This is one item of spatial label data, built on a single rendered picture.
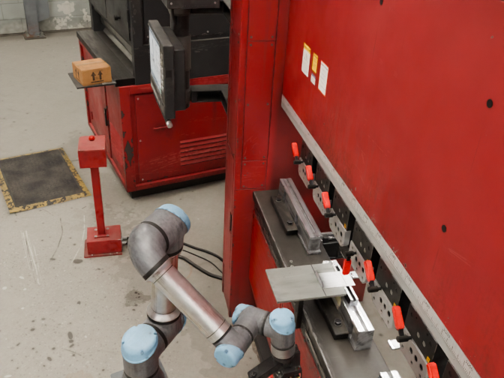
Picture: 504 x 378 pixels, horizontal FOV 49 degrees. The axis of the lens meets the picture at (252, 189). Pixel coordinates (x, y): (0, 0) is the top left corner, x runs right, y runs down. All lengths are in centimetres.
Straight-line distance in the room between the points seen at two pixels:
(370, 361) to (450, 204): 85
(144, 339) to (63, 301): 173
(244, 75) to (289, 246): 79
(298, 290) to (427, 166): 82
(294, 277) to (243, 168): 82
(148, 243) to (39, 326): 192
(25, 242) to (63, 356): 111
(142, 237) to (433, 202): 79
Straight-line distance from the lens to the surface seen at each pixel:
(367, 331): 201
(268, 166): 278
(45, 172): 486
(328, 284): 210
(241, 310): 172
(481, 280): 129
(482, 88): 124
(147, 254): 159
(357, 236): 186
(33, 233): 417
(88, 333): 334
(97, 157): 344
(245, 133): 266
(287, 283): 208
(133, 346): 186
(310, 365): 218
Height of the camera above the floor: 236
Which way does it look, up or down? 31 degrees down
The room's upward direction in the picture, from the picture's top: 3 degrees clockwise
